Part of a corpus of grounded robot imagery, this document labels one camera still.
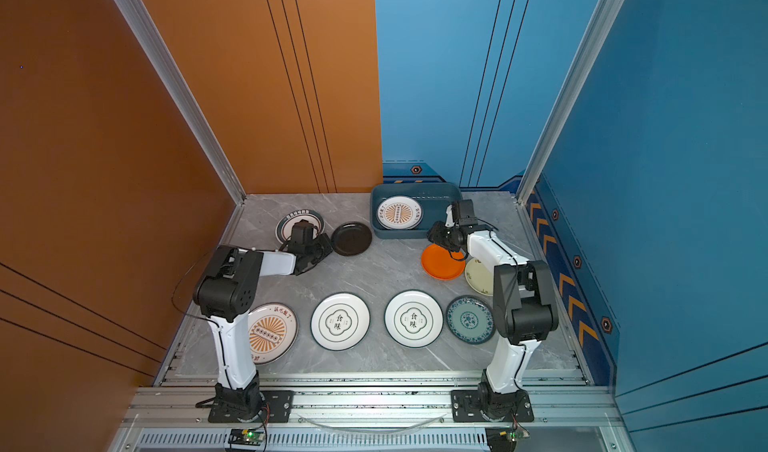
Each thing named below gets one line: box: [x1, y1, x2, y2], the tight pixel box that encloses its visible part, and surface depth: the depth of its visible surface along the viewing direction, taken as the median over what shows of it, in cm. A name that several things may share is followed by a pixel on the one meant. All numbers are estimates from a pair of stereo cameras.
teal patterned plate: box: [446, 294, 496, 345], surface depth 89 cm
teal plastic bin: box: [370, 182, 463, 239], surface depth 118 cm
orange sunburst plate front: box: [249, 302, 299, 365], surface depth 87 cm
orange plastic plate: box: [421, 243, 466, 280], surface depth 99 cm
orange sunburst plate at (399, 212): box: [376, 195, 423, 230], surface depth 114 cm
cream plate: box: [465, 257, 494, 296], surface depth 98 cm
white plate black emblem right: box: [384, 289, 445, 349], surface depth 89 cm
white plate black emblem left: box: [310, 292, 371, 352], surface depth 89 cm
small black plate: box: [331, 222, 372, 256], surface depth 108 cm
